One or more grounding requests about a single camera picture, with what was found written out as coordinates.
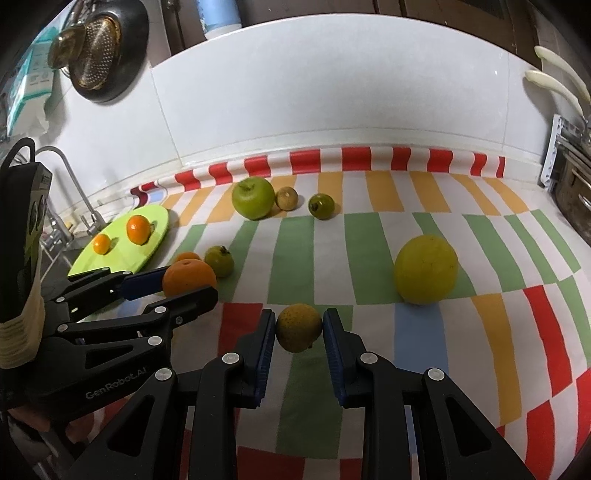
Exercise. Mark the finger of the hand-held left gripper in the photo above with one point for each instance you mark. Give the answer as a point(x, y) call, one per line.
point(194, 302)
point(141, 285)

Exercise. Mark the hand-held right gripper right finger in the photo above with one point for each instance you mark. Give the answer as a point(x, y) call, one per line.
point(332, 360)

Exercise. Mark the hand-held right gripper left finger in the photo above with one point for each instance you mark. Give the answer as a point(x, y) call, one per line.
point(265, 360)

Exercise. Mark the large orange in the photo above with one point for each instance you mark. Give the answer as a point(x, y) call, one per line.
point(189, 277)

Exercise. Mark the lime green plate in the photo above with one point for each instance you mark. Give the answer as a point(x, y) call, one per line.
point(115, 261)

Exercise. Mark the brownish yellow round fruit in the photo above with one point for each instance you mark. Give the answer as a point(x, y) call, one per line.
point(298, 327)

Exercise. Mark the small pale green fruit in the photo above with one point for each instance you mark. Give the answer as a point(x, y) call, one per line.
point(219, 262)

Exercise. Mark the green apple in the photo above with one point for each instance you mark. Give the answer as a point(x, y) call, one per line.
point(253, 198)

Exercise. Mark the small brown round fruit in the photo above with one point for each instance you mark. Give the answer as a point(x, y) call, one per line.
point(286, 198)

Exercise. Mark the person's left hand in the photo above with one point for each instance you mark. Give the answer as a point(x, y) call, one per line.
point(41, 422)

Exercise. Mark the steel faucet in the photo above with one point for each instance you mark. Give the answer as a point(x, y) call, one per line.
point(55, 233)

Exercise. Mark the small orange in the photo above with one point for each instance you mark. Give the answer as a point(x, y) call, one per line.
point(101, 243)

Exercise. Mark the striped colourful tablecloth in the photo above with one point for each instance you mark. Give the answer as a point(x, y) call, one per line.
point(323, 258)

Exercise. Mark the large yellow citrus fruit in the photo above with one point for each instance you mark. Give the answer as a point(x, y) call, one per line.
point(425, 270)

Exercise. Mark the small dark green fruit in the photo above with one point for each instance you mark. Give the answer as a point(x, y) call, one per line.
point(321, 206)

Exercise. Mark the teal and white tissue pack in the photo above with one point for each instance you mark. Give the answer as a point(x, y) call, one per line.
point(27, 87)

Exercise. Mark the brass ladle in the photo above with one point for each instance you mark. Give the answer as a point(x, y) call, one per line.
point(64, 46)

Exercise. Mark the gold metal colander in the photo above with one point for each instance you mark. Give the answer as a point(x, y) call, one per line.
point(97, 50)

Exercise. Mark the dark hanging pan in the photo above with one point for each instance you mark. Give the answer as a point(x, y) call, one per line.
point(134, 37)

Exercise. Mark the stainless steel pot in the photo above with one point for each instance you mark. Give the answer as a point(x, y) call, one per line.
point(575, 194)

